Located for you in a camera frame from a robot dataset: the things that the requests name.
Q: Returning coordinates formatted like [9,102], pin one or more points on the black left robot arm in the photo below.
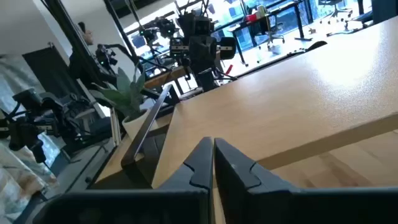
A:
[194,25]

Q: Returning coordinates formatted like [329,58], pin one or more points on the person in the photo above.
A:
[87,37]

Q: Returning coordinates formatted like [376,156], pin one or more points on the red box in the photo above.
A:
[251,17]

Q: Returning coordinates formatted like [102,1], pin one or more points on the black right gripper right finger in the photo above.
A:
[233,174]

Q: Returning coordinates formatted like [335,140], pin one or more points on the office chair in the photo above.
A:
[335,9]
[273,31]

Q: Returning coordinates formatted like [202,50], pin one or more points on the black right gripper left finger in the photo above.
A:
[199,168]

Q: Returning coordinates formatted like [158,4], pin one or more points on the black office desk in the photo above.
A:
[264,20]

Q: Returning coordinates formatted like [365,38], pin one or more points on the patterned cloth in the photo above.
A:
[18,183]

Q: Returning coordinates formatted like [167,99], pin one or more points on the dark wall panel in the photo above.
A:
[53,71]

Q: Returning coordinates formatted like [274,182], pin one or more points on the green plant in white pot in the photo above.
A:
[127,96]

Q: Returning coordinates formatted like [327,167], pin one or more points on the black background robot arm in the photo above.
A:
[25,130]
[166,28]
[104,57]

